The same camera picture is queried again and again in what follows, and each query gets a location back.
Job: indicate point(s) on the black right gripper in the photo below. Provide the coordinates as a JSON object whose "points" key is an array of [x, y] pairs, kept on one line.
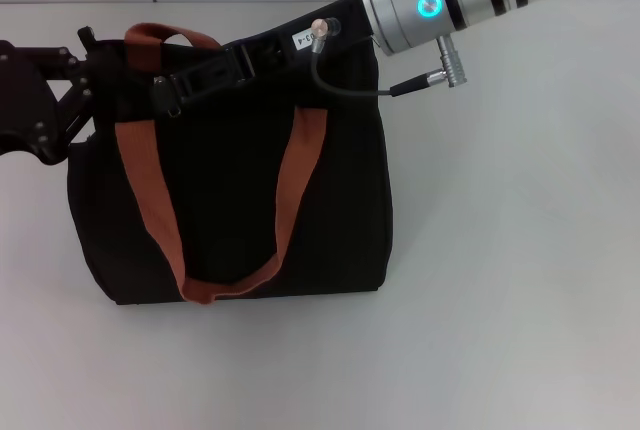
{"points": [[285, 42]]}

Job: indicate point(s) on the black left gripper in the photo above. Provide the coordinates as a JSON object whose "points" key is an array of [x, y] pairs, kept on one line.
{"points": [[22, 100]]}

